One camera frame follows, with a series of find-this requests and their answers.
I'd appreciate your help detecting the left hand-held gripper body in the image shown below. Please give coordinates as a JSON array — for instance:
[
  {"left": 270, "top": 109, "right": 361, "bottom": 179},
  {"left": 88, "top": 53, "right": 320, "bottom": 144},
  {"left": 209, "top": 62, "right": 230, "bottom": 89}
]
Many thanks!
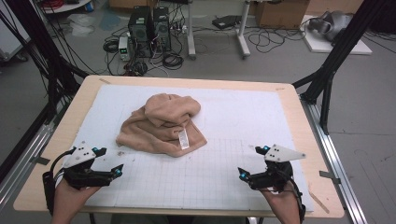
[{"left": 62, "top": 141, "right": 115, "bottom": 189}]

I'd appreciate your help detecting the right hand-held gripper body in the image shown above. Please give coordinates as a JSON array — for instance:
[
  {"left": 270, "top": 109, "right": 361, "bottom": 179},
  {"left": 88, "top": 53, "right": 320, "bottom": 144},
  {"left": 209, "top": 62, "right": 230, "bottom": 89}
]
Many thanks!
[{"left": 247, "top": 144, "right": 306, "bottom": 192}]

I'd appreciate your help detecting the tan towel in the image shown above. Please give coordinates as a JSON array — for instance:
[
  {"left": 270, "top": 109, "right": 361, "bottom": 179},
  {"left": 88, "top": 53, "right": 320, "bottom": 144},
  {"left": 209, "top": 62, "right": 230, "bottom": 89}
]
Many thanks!
[{"left": 115, "top": 92, "right": 208, "bottom": 158}]

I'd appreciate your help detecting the person's left hand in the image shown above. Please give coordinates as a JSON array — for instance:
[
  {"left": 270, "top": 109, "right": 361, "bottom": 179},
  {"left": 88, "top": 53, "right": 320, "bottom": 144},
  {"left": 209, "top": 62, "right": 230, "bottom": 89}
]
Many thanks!
[{"left": 53, "top": 179, "right": 101, "bottom": 217}]

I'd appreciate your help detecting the person's right hand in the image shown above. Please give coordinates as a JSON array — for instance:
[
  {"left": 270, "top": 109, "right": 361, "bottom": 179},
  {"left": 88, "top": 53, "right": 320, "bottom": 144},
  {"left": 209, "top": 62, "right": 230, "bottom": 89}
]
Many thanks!
[{"left": 261, "top": 182, "right": 302, "bottom": 219}]

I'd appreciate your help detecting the white grid mat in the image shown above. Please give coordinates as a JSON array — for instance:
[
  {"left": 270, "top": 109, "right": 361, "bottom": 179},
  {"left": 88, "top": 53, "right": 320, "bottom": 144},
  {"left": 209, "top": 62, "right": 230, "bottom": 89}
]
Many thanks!
[{"left": 54, "top": 84, "right": 315, "bottom": 213}]

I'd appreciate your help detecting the grey tape strip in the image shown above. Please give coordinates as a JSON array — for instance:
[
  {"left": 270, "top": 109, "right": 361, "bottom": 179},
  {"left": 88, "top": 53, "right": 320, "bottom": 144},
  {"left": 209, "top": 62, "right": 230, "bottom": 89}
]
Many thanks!
[
  {"left": 31, "top": 155, "right": 51, "bottom": 166},
  {"left": 318, "top": 170, "right": 342, "bottom": 186}
]

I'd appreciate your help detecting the person's dark clothing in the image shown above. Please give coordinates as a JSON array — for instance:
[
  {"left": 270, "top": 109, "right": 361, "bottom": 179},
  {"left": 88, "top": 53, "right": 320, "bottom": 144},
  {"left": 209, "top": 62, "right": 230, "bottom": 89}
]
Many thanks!
[{"left": 110, "top": 214, "right": 250, "bottom": 224}]

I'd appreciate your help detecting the thin wooden stick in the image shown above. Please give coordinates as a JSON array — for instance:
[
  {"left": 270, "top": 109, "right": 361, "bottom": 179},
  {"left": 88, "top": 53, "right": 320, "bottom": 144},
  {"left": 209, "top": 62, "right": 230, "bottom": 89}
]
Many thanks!
[{"left": 307, "top": 189, "right": 331, "bottom": 215}]

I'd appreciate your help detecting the white bench power supply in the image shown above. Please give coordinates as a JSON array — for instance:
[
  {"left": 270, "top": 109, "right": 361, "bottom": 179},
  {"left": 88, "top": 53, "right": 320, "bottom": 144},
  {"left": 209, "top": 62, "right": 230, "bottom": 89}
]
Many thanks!
[{"left": 118, "top": 36, "right": 132, "bottom": 63}]

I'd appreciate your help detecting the white floor board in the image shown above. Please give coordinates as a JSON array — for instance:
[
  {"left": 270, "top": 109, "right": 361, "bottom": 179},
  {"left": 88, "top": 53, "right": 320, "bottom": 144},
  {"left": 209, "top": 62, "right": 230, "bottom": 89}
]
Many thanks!
[{"left": 300, "top": 14, "right": 374, "bottom": 56}]

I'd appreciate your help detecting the clear plastic sheet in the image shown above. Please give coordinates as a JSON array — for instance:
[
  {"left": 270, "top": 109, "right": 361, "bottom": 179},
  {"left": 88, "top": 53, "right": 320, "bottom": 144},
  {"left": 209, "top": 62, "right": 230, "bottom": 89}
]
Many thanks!
[{"left": 66, "top": 13, "right": 98, "bottom": 37}]

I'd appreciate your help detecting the wide black computer tower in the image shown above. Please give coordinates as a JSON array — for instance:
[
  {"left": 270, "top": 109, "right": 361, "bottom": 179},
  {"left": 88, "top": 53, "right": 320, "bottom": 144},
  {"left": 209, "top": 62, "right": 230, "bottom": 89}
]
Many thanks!
[{"left": 128, "top": 6, "right": 155, "bottom": 59}]

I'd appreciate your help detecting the black flat device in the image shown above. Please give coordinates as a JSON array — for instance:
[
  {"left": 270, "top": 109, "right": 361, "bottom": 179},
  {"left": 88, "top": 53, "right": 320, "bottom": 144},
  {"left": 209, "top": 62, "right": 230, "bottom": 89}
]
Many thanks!
[{"left": 212, "top": 14, "right": 243, "bottom": 31}]

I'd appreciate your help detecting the white cart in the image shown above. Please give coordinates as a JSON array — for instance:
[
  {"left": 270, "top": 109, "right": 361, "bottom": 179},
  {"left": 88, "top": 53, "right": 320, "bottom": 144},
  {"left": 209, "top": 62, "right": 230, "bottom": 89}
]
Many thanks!
[{"left": 0, "top": 12, "right": 31, "bottom": 62}]

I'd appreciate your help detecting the large cardboard box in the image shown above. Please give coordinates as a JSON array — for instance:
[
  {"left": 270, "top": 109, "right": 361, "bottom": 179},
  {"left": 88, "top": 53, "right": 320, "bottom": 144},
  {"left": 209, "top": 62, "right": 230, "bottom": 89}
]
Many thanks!
[{"left": 255, "top": 0, "right": 311, "bottom": 30}]

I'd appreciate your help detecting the narrow black computer tower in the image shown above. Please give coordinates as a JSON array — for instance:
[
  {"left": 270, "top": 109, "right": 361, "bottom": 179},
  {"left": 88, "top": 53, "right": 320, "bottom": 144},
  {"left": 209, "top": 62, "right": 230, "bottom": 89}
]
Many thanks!
[{"left": 152, "top": 7, "right": 173, "bottom": 52}]

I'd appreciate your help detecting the grey padded object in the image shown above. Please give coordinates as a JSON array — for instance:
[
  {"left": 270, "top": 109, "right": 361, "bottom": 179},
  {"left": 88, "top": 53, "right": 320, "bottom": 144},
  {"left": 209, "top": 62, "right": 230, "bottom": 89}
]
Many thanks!
[{"left": 307, "top": 10, "right": 355, "bottom": 43}]

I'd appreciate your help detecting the round white table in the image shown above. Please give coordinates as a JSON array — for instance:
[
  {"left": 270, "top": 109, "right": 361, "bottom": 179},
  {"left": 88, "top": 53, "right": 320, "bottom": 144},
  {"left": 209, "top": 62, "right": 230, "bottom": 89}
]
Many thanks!
[{"left": 40, "top": 0, "right": 93, "bottom": 14}]

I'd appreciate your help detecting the low cardboard box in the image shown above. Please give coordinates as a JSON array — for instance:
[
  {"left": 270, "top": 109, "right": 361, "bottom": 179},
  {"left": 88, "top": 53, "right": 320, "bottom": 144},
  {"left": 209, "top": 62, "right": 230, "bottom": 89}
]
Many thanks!
[{"left": 108, "top": 0, "right": 157, "bottom": 9}]

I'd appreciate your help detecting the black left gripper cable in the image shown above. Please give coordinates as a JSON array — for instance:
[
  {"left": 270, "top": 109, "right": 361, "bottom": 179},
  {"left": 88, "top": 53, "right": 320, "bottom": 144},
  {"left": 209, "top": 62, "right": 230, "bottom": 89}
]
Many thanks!
[{"left": 42, "top": 147, "right": 78, "bottom": 217}]

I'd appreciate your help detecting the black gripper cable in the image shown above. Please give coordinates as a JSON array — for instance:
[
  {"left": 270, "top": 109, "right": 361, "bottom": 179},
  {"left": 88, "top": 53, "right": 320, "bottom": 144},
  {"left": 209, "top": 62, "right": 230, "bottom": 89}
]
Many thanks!
[
  {"left": 42, "top": 147, "right": 78, "bottom": 217},
  {"left": 279, "top": 167, "right": 307, "bottom": 224}
]

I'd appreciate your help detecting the aluminium rail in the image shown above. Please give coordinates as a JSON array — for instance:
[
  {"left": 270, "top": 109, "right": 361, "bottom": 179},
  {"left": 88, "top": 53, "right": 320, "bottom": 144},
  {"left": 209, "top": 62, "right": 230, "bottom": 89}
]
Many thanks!
[
  {"left": 300, "top": 95, "right": 369, "bottom": 224},
  {"left": 0, "top": 122, "right": 59, "bottom": 210}
]

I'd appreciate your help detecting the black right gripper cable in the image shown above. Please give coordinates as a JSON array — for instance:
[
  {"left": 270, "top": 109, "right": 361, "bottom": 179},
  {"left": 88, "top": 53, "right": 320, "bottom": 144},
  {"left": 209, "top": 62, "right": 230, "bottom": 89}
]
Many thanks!
[{"left": 279, "top": 167, "right": 307, "bottom": 224}]

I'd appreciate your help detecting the tangle of floor cables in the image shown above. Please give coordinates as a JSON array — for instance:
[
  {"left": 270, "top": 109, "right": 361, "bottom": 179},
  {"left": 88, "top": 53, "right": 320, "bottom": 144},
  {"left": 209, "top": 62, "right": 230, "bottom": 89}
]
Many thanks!
[{"left": 123, "top": 60, "right": 149, "bottom": 77}]

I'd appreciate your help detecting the small coiled black cable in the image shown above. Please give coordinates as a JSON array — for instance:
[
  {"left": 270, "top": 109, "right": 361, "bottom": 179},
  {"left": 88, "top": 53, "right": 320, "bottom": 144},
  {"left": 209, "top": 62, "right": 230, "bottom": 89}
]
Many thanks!
[{"left": 103, "top": 38, "right": 120, "bottom": 53}]

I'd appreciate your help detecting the large coiled black cable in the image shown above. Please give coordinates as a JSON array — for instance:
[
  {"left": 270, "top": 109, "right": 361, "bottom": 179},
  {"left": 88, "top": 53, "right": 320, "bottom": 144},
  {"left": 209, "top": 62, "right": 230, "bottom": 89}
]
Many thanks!
[{"left": 162, "top": 52, "right": 185, "bottom": 71}]

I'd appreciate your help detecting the black frame strut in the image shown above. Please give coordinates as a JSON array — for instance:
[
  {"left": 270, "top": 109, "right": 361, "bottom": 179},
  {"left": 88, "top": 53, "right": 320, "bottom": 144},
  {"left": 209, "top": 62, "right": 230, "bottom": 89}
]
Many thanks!
[{"left": 291, "top": 0, "right": 396, "bottom": 135}]

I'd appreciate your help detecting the black frame with cables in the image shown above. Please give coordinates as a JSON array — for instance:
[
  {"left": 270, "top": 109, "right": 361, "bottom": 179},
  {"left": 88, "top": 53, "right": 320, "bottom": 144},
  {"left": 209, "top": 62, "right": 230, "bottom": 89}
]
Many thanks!
[{"left": 0, "top": 0, "right": 90, "bottom": 185}]

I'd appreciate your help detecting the white desk frame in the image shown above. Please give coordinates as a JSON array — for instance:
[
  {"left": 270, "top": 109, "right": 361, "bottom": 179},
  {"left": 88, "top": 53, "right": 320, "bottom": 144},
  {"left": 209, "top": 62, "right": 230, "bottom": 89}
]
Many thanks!
[{"left": 186, "top": 0, "right": 252, "bottom": 61}]

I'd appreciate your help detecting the red cable bundle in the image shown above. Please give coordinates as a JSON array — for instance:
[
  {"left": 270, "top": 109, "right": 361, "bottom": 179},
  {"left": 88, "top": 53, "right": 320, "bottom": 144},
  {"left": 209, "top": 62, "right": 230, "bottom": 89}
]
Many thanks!
[{"left": 41, "top": 0, "right": 65, "bottom": 10}]

